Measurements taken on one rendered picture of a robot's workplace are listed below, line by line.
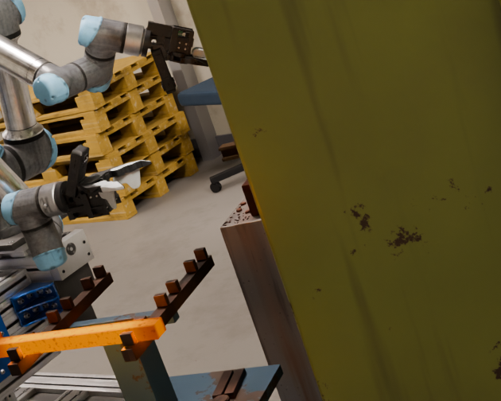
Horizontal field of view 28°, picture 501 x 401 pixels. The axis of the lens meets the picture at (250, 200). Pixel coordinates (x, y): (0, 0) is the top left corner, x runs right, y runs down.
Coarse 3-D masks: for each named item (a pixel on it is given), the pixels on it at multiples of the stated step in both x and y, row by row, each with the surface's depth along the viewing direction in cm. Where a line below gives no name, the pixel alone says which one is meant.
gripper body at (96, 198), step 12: (84, 180) 219; (96, 180) 216; (108, 180) 220; (60, 192) 220; (84, 192) 217; (60, 204) 220; (72, 204) 222; (84, 204) 218; (96, 204) 218; (108, 204) 217; (72, 216) 223; (96, 216) 219
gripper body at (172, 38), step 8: (152, 24) 238; (160, 24) 239; (152, 32) 239; (160, 32) 239; (168, 32) 239; (176, 32) 238; (184, 32) 242; (192, 32) 238; (144, 40) 238; (160, 40) 240; (168, 40) 240; (176, 40) 238; (184, 40) 240; (192, 40) 240; (144, 48) 238; (152, 48) 240; (168, 48) 241; (176, 48) 240; (184, 48) 240; (144, 56) 241; (168, 56) 240; (184, 56) 240
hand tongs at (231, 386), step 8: (240, 368) 182; (224, 376) 181; (232, 376) 180; (240, 376) 179; (224, 384) 178; (232, 384) 177; (240, 384) 178; (216, 392) 176; (224, 392) 175; (232, 392) 175; (216, 400) 174; (224, 400) 173
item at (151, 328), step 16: (144, 320) 148; (160, 320) 147; (0, 336) 161; (16, 336) 159; (32, 336) 157; (48, 336) 154; (64, 336) 152; (80, 336) 150; (96, 336) 149; (112, 336) 148; (144, 336) 146; (160, 336) 146; (0, 352) 158; (32, 352) 155
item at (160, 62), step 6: (156, 54) 240; (162, 54) 240; (156, 60) 240; (162, 60) 241; (162, 66) 241; (162, 72) 241; (168, 72) 242; (162, 78) 242; (168, 78) 242; (162, 84) 243; (168, 84) 243; (174, 84) 244; (168, 90) 243; (174, 90) 243
